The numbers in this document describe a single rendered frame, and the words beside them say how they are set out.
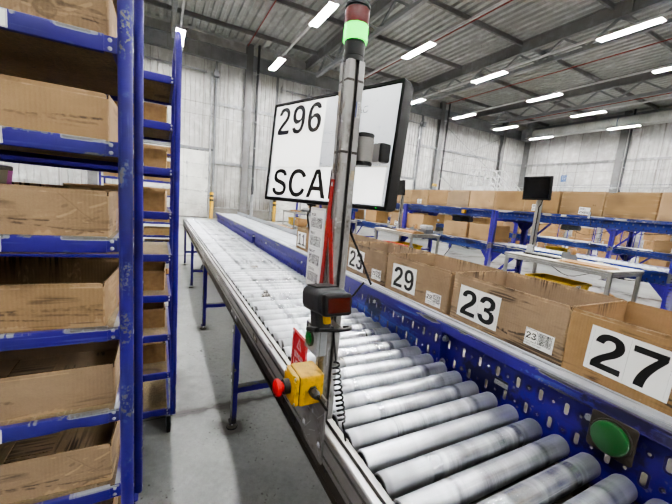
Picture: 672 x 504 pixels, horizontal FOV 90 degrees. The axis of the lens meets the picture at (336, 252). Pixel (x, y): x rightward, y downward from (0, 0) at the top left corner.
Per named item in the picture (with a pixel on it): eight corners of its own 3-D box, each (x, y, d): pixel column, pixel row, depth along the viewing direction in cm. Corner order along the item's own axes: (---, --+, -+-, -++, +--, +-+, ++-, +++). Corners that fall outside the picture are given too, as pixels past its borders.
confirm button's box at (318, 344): (302, 345, 80) (304, 318, 79) (314, 344, 81) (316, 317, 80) (313, 358, 74) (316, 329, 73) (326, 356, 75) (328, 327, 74)
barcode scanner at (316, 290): (323, 346, 62) (324, 290, 62) (299, 330, 73) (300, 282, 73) (353, 342, 65) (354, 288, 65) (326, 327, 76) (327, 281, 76)
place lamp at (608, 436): (585, 443, 75) (591, 414, 74) (588, 441, 76) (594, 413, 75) (623, 465, 69) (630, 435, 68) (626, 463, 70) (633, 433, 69)
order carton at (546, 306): (447, 317, 122) (454, 272, 120) (500, 311, 136) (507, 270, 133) (560, 369, 88) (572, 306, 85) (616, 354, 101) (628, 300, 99)
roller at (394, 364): (295, 384, 101) (297, 371, 99) (426, 360, 125) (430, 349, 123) (300, 397, 97) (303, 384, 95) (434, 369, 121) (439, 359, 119)
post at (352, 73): (299, 431, 87) (328, 68, 74) (316, 427, 89) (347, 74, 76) (318, 465, 76) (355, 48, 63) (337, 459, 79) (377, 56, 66)
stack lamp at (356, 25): (338, 43, 70) (341, 12, 70) (359, 50, 73) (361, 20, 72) (350, 34, 66) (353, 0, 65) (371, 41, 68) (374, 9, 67)
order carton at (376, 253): (343, 270, 192) (346, 240, 190) (385, 269, 206) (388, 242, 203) (383, 288, 158) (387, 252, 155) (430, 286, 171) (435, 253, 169)
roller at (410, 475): (364, 490, 67) (366, 468, 66) (526, 429, 91) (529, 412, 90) (378, 512, 62) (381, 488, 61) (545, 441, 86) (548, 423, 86)
